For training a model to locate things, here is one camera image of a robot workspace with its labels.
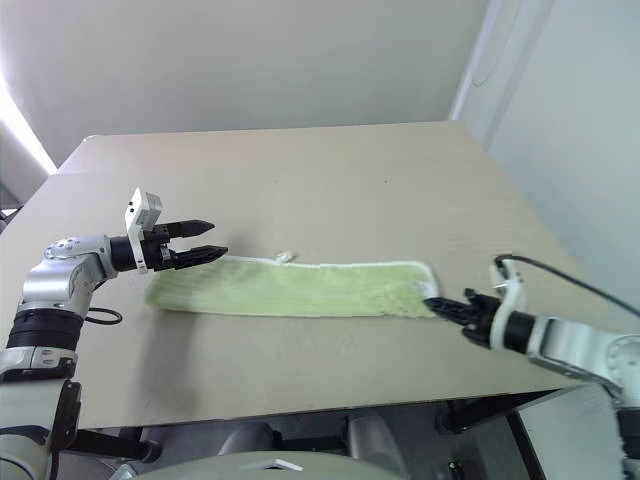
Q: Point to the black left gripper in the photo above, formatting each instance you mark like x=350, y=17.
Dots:
x=156, y=247

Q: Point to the light green towel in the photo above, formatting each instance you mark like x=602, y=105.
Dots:
x=300, y=290

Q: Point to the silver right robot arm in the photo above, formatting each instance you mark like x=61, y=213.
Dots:
x=575, y=347

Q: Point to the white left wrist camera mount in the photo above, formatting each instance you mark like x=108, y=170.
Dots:
x=141, y=210

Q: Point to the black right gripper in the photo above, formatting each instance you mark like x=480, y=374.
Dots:
x=481, y=317

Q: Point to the black table frame bar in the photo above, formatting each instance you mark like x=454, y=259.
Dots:
x=117, y=442

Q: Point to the grey robot torso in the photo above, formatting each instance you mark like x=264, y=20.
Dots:
x=270, y=465

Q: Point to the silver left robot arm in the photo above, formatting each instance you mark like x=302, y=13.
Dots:
x=55, y=285

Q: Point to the white panel under table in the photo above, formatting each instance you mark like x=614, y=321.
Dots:
x=570, y=435

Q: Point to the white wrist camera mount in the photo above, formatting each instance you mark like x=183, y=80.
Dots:
x=141, y=210
x=511, y=300

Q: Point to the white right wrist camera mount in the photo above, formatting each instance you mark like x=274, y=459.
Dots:
x=511, y=300

